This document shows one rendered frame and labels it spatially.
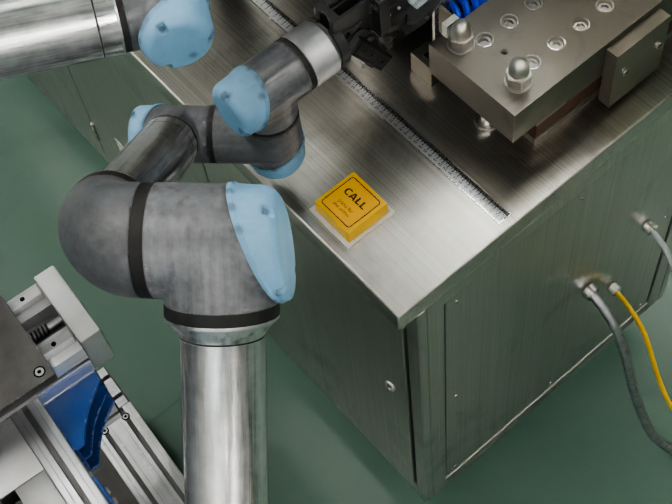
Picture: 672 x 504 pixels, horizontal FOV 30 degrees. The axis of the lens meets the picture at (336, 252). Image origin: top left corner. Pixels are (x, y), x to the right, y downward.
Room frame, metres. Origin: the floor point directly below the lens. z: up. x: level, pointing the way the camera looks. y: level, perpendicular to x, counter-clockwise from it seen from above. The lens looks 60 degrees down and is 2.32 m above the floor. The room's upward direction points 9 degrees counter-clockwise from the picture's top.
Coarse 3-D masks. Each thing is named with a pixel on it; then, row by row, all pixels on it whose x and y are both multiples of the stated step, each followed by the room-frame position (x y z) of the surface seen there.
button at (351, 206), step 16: (352, 176) 0.91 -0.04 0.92; (336, 192) 0.89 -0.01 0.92; (352, 192) 0.89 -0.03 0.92; (368, 192) 0.88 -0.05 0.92; (320, 208) 0.87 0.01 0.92; (336, 208) 0.87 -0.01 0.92; (352, 208) 0.86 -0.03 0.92; (368, 208) 0.86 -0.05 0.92; (384, 208) 0.86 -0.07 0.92; (336, 224) 0.84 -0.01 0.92; (352, 224) 0.84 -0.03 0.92; (368, 224) 0.84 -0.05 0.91
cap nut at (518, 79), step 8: (512, 64) 0.94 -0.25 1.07; (520, 64) 0.94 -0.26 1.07; (528, 64) 0.94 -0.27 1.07; (512, 72) 0.93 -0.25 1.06; (520, 72) 0.93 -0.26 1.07; (528, 72) 0.93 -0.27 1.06; (504, 80) 0.95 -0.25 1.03; (512, 80) 0.93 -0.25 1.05; (520, 80) 0.93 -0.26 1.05; (528, 80) 0.93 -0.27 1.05; (512, 88) 0.93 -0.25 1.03; (520, 88) 0.93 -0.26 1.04; (528, 88) 0.93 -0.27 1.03
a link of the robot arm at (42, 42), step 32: (32, 0) 0.85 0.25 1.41; (64, 0) 0.85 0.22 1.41; (96, 0) 0.84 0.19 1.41; (128, 0) 0.84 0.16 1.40; (160, 0) 0.84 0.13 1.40; (192, 0) 0.84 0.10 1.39; (0, 32) 0.82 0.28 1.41; (32, 32) 0.82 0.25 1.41; (64, 32) 0.82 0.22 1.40; (96, 32) 0.82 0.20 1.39; (128, 32) 0.82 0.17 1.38; (160, 32) 0.81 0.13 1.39; (192, 32) 0.81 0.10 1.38; (0, 64) 0.80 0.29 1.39; (32, 64) 0.80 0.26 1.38; (64, 64) 0.81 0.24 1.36; (160, 64) 0.80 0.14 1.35
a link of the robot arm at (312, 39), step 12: (300, 24) 1.00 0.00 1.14; (312, 24) 0.99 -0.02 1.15; (288, 36) 0.98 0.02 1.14; (300, 36) 0.97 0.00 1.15; (312, 36) 0.97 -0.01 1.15; (324, 36) 0.97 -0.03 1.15; (300, 48) 0.96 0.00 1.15; (312, 48) 0.96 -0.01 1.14; (324, 48) 0.96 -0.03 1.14; (336, 48) 0.96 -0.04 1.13; (312, 60) 0.94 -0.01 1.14; (324, 60) 0.95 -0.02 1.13; (336, 60) 0.95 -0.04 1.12; (324, 72) 0.94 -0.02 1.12; (336, 72) 0.95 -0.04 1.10
